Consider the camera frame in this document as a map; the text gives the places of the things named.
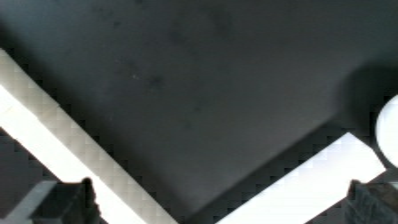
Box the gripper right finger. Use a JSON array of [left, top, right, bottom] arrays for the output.
[[345, 180, 398, 224]]

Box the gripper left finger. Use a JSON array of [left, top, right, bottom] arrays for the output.
[[0, 178, 101, 224]]

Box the white lamp bulb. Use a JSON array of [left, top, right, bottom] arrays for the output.
[[375, 95, 398, 168]]

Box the white U-shaped fence frame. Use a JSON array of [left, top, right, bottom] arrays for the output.
[[0, 50, 386, 224]]

